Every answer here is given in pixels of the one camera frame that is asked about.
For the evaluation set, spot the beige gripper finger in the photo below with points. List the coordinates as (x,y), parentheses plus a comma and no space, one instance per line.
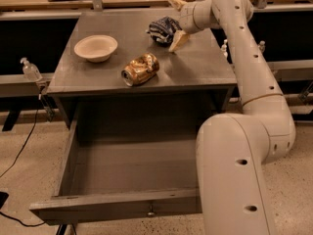
(179,39)
(177,4)

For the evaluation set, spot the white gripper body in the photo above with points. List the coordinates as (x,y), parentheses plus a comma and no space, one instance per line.
(186,20)

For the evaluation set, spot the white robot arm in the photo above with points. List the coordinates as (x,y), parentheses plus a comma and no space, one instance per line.
(232,148)

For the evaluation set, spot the open grey top drawer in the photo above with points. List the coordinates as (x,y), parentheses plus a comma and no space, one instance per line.
(120,161)

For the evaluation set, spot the small metal drawer knob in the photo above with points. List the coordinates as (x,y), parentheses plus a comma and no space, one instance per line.
(151,212)

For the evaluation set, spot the small white pump bottle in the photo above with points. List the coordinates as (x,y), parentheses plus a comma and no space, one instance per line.
(224,48)

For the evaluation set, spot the crushed gold soda can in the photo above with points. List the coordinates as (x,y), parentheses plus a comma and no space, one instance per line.
(140,70)

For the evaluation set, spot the clear plastic water bottle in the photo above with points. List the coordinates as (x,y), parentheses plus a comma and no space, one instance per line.
(261,46)

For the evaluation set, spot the grey wooden cabinet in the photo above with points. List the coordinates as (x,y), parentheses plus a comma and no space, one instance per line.
(199,64)

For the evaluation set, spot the white paper bowl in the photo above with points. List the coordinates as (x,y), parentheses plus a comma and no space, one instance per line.
(95,48)

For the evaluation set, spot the clear sanitizer pump bottle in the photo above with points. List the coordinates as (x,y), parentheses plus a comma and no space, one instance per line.
(30,70)

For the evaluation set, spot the grey metal rail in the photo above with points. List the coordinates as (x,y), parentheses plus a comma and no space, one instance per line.
(18,86)

